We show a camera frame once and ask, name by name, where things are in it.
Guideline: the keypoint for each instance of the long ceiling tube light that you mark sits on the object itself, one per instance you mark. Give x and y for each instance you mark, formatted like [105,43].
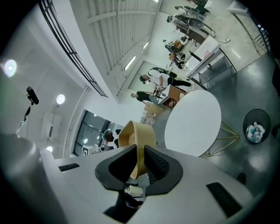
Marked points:
[130,63]
[145,45]

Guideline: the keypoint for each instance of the white round table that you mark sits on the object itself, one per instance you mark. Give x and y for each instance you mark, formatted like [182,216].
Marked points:
[192,122]

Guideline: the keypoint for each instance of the pink sponge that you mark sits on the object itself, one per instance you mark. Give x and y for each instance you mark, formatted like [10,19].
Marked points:
[206,52]

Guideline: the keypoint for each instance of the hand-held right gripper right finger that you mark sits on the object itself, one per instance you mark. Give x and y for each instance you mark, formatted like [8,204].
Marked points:
[192,197]

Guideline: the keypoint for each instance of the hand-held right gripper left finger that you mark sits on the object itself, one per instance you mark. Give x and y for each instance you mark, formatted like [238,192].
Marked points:
[81,186]

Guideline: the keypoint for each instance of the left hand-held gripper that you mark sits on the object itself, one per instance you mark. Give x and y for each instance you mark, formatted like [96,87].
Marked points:
[88,151]

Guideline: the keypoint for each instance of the large dark window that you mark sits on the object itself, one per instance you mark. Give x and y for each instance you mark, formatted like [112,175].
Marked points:
[92,131]

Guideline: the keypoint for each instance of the dark wooden cabinet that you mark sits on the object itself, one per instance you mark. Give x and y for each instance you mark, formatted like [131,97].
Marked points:
[198,37]

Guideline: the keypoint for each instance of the white ceiling air conditioner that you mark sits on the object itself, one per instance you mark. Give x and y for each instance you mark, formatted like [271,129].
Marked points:
[52,124]

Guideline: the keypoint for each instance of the black bottle on table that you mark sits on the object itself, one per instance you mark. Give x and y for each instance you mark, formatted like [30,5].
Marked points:
[195,56]

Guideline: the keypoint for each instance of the round ceiling downlight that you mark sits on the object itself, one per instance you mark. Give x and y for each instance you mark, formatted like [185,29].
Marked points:
[10,68]
[49,149]
[60,99]

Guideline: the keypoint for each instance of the black ceiling grille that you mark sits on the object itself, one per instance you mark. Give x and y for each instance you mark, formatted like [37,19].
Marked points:
[71,53]

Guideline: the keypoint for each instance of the light wooden panel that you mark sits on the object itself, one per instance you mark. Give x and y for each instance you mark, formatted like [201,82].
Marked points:
[153,109]

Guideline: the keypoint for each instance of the stack of clear bottle packs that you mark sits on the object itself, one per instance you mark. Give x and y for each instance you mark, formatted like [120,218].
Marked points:
[148,120]

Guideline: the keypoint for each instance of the white sink table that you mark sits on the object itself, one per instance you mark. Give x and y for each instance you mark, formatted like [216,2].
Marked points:
[213,43]

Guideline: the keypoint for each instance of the white standing fan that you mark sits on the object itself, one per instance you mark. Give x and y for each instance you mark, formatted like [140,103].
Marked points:
[194,23]

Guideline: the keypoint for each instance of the black mesh waste bin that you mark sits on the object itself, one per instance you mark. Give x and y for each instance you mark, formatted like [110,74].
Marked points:
[258,114]

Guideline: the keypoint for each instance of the black head camera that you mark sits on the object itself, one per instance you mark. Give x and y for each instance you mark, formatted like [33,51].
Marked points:
[32,95]

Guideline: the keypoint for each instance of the orange sofa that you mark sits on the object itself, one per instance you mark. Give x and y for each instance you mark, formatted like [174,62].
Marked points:
[177,44]

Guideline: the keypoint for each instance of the small wooden side table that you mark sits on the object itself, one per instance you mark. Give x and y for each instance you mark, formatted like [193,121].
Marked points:
[175,94]

